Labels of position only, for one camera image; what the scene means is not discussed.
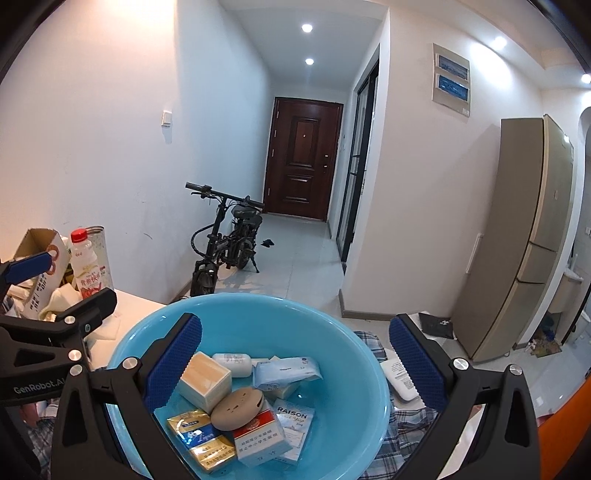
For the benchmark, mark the white wall switch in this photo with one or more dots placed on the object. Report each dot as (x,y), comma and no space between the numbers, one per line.
(166,118)

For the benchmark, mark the gold refrigerator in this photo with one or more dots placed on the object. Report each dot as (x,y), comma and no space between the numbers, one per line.
(498,230)

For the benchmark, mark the red-capped drink bottle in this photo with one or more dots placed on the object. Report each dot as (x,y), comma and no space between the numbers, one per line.
(87,272)

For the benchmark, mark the gold and blue cigarette pack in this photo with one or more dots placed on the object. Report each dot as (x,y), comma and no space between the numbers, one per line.
(198,438)

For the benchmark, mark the round beige compact case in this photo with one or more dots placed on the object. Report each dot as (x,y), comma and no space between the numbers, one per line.
(235,408)

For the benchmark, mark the cream crumpled cloth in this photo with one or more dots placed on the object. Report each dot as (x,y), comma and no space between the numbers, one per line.
(64,297)

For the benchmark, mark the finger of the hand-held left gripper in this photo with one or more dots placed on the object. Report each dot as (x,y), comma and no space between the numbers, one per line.
(30,266)
(94,304)

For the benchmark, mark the white patterned cylinder can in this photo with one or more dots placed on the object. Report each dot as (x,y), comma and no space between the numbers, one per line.
(104,249)

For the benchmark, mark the orange panel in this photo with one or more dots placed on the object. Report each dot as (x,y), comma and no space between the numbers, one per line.
(568,438)

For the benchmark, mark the small black cloth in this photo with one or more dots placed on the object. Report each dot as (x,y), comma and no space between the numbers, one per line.
(267,242)

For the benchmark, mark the red and white cigarette pack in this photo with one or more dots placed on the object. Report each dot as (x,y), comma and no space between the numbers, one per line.
(258,443)

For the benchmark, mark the small white lotion tube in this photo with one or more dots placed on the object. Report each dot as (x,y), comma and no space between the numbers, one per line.
(235,363)

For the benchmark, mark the large white cream tube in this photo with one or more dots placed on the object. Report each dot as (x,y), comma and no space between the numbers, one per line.
(397,376)

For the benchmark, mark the black framed glass door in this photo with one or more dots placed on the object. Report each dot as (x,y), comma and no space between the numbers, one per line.
(362,138)

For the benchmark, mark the light blue plastic basin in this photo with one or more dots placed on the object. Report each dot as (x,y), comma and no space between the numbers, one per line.
(286,332)

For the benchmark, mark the black electric bike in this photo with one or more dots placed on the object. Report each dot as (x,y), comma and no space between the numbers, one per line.
(235,249)

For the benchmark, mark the black bag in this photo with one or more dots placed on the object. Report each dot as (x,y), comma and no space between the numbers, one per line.
(436,325)

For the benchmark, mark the dark red entrance door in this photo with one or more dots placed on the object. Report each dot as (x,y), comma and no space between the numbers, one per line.
(300,157)

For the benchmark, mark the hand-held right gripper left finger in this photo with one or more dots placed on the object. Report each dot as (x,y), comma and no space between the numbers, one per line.
(178,357)

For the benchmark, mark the open printed cardboard carton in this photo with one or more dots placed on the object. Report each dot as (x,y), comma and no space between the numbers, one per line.
(44,295)

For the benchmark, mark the blue tissue packet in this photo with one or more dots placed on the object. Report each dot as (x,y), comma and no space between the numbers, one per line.
(281,371)

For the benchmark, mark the grey wall panel cover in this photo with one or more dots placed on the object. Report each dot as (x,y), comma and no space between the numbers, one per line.
(450,83)

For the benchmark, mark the beige cardboard box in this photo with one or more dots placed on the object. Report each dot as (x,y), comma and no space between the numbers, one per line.
(205,381)

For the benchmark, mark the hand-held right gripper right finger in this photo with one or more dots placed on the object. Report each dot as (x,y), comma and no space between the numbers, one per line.
(413,364)

